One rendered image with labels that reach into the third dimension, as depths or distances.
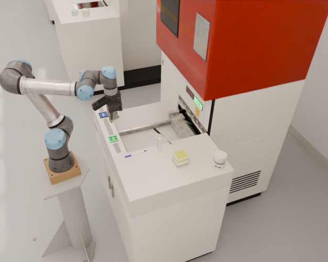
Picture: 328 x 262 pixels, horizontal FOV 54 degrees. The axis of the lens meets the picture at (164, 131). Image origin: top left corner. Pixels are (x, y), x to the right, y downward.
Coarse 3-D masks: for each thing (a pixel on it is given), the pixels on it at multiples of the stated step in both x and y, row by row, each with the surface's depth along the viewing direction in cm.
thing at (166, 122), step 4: (168, 120) 237; (148, 124) 233; (152, 124) 233; (156, 124) 233; (160, 124) 235; (164, 124) 236; (168, 124) 238; (132, 128) 229; (136, 128) 229; (140, 128) 230; (144, 128) 231; (148, 128) 233; (120, 132) 226; (124, 132) 227; (128, 132) 228; (132, 132) 229
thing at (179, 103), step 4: (180, 100) 240; (180, 104) 239; (176, 108) 248; (180, 108) 245; (184, 108) 233; (188, 112) 229; (184, 116) 237; (188, 116) 229; (192, 116) 226; (188, 120) 234; (192, 120) 224; (188, 124) 232; (196, 124) 219; (192, 128) 228; (200, 128) 216; (196, 132) 224; (200, 132) 215
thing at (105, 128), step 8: (96, 112) 224; (96, 120) 226; (104, 120) 218; (104, 128) 211; (112, 128) 211; (104, 136) 206; (104, 144) 214; (112, 144) 200; (120, 144) 200; (112, 152) 195; (120, 152) 195; (112, 168) 202
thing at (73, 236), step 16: (80, 160) 208; (48, 176) 198; (80, 176) 198; (48, 192) 188; (64, 192) 190; (80, 192) 213; (64, 208) 215; (80, 208) 220; (64, 224) 233; (80, 224) 228; (32, 240) 253; (48, 240) 253; (64, 240) 244; (80, 240) 240; (48, 256) 243; (64, 256) 243; (80, 256) 244
